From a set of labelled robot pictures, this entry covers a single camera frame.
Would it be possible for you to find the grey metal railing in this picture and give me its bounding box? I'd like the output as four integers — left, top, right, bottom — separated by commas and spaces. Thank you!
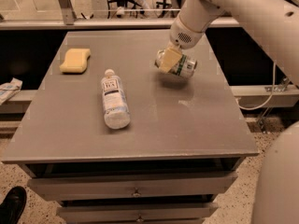
0, 0, 299, 31

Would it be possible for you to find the yellow sponge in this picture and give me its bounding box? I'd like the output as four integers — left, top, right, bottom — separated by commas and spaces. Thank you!
59, 49, 91, 74

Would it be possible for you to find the black shoe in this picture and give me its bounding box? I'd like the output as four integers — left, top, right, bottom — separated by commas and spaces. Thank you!
0, 186, 27, 224

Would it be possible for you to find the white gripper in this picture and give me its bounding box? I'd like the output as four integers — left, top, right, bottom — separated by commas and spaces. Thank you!
159, 16, 206, 73

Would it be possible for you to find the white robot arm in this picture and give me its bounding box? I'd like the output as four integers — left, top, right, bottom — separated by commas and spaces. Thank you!
158, 0, 299, 224

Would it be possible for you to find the green white 7up can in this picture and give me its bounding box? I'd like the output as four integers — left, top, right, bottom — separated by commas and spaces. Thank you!
155, 49, 197, 78

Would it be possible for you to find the clear plastic tea bottle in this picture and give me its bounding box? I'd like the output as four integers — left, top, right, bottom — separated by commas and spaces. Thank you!
101, 69, 131, 130

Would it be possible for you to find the grey drawer cabinet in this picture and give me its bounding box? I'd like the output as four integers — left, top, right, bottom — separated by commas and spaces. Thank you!
3, 30, 257, 224

